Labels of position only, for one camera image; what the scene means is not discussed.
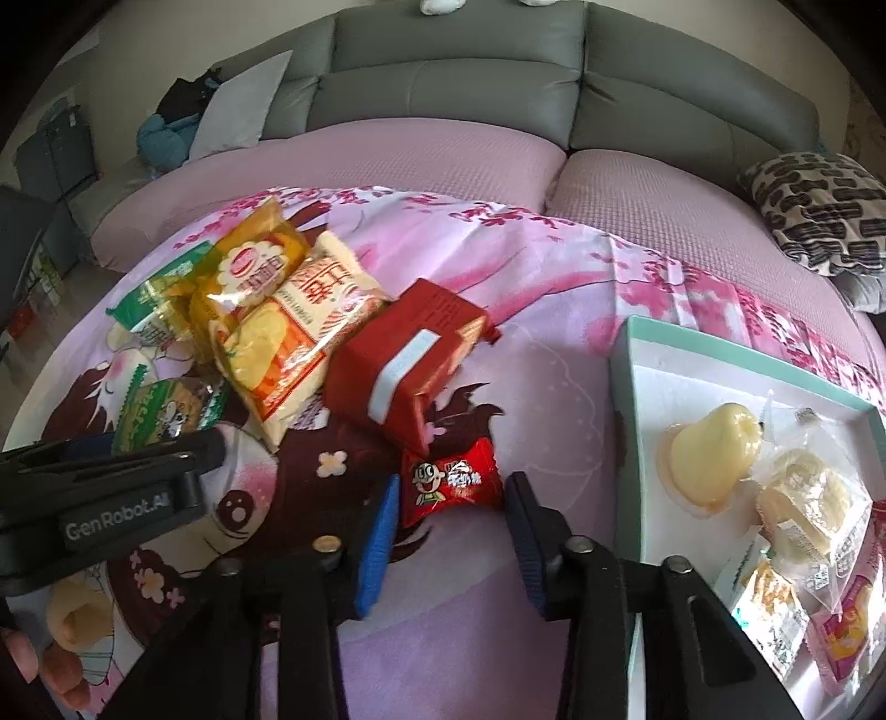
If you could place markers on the white pink snack packet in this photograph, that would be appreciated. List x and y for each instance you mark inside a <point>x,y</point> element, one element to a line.
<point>848,623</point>

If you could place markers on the white tray with teal rim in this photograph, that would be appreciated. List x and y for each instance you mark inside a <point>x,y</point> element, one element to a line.
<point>678,388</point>

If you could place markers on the black bag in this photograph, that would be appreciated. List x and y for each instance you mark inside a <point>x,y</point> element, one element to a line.
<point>181,97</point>

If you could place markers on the grey sofa with pink cover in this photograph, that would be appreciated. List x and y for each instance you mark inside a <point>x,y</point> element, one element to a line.
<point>415,159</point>

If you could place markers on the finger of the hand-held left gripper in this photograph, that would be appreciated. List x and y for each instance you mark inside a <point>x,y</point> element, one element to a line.
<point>159,450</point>

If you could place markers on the person's left hand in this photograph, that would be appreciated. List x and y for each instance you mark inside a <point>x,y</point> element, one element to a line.
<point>59,668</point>

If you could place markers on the orange striped snack packet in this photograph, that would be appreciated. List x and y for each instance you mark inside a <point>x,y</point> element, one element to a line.
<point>297,346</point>

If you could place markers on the patterned beige curtain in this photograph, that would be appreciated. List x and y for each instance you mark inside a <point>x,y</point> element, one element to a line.
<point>869,124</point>

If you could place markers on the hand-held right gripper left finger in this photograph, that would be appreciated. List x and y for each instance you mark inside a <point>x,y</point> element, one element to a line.
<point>377,547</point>

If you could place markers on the light grey cushion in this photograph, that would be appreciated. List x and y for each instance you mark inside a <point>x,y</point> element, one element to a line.
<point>235,111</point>

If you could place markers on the white green snack packet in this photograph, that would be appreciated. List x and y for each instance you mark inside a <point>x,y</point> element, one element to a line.
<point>768,609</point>

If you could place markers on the yellow snack packet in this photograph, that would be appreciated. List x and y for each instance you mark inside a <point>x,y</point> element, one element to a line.
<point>256,256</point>

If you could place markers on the grey white plush toy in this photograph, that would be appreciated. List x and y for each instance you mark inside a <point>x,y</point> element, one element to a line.
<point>439,5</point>

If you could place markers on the dark grey cabinet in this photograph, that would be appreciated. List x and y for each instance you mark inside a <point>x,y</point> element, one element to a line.
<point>55,156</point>

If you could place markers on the yellow jelly cup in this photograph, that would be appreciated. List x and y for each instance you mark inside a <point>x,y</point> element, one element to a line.
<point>76,613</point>
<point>713,450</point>

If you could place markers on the leopard print pillow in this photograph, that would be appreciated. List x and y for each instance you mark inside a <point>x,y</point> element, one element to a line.
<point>824,208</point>

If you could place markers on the red box-shaped snack pack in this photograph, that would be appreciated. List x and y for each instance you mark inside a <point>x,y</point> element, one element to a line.
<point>387,353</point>

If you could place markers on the dark grey pillow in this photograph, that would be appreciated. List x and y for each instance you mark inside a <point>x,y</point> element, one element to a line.
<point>869,291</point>

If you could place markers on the clear bread packet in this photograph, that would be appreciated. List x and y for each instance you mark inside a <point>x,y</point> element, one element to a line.
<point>810,498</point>

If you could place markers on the small red candy packet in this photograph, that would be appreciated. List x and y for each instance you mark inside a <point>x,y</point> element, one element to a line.
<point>450,478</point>

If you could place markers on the blue plush item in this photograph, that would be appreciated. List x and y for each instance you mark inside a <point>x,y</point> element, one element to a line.
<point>159,142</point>

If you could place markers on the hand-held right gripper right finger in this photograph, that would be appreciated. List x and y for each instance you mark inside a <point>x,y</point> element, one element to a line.
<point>529,547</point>

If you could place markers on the small green snack packet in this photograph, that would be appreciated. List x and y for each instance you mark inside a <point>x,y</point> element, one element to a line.
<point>166,408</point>

